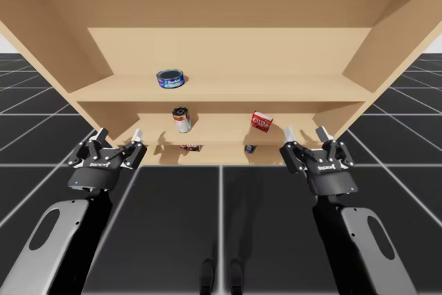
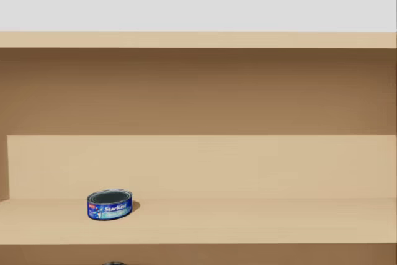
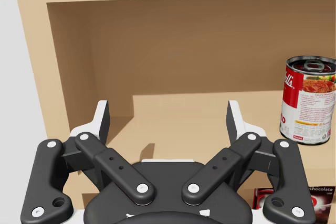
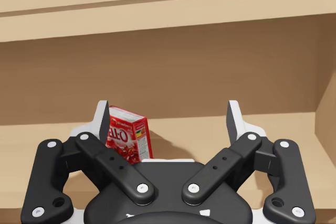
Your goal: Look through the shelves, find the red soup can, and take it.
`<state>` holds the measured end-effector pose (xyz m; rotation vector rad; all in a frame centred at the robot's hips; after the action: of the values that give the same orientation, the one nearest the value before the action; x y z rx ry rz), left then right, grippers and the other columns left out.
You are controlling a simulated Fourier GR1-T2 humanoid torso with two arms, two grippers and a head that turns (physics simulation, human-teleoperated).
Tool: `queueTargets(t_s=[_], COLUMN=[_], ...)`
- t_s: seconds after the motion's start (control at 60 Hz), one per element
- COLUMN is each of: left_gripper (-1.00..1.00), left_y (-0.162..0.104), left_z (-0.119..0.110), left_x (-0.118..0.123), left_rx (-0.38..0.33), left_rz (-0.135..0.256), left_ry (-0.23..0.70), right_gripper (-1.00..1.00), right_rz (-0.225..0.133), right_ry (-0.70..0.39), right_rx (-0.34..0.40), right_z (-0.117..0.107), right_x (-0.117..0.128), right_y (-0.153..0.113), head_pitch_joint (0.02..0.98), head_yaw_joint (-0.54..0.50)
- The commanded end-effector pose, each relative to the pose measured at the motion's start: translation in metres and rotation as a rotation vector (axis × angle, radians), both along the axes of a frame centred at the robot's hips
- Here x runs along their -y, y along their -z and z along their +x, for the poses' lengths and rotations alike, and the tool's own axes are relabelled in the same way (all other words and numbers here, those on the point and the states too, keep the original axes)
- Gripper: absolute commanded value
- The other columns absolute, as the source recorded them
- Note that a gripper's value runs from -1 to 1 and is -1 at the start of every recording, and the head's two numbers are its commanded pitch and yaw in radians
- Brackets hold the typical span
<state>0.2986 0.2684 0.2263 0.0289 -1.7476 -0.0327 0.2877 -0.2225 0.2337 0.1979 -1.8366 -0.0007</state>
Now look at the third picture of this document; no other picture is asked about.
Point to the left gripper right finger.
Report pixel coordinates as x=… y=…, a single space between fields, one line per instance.
x=223 y=163

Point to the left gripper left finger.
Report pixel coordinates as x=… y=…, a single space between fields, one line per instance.
x=113 y=163

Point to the red and white can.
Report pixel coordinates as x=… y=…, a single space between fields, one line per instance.
x=307 y=100

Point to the red and white carton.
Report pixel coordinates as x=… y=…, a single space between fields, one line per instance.
x=323 y=203

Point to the pale wooden shelf unit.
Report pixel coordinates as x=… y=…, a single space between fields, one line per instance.
x=168 y=58

